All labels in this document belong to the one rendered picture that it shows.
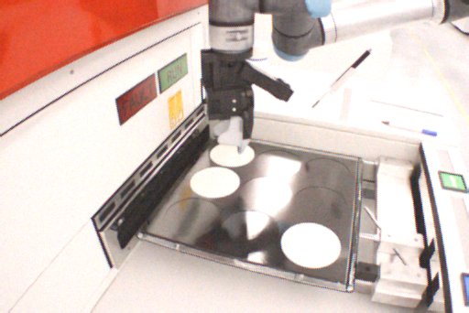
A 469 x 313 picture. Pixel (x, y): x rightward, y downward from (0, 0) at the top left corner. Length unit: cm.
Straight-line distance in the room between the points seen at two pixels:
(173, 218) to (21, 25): 42
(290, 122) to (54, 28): 60
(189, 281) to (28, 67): 44
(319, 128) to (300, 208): 24
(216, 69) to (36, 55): 31
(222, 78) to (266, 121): 28
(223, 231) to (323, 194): 22
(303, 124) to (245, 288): 41
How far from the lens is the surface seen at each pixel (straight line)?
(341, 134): 81
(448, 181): 71
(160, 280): 63
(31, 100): 42
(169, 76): 68
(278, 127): 83
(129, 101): 57
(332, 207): 66
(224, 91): 56
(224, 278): 62
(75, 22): 40
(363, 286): 62
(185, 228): 60
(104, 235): 57
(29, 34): 35
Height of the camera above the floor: 133
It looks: 33 degrees down
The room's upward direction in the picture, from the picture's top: straight up
